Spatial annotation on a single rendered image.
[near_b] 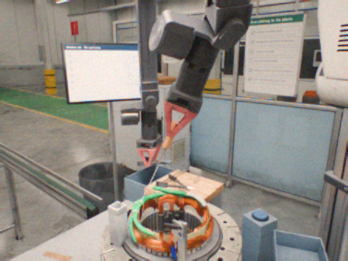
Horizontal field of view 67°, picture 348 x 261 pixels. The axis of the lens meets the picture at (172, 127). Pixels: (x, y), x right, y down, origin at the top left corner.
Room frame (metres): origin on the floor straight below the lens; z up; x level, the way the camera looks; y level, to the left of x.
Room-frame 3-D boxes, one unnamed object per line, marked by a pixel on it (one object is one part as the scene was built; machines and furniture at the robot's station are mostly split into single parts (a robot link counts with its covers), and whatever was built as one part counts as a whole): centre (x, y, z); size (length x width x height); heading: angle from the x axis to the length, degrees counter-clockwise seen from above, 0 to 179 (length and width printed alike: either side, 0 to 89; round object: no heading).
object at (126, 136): (3.27, 0.31, 0.60); 1.02 x 0.55 x 1.20; 50
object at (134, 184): (0.92, 0.08, 0.92); 0.17 x 0.11 x 0.28; 143
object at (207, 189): (0.82, -0.04, 1.05); 0.20 x 0.19 x 0.02; 53
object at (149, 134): (0.92, 0.08, 1.22); 0.10 x 0.07 x 0.07; 163
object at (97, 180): (2.08, 0.60, 0.39); 0.39 x 0.39 x 0.35
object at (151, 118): (0.91, 0.09, 1.28); 0.07 x 0.06 x 0.07; 103
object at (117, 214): (0.50, 0.12, 1.14); 0.03 x 0.03 x 0.09; 56
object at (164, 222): (0.41, 0.00, 1.21); 0.04 x 0.04 x 0.03; 56
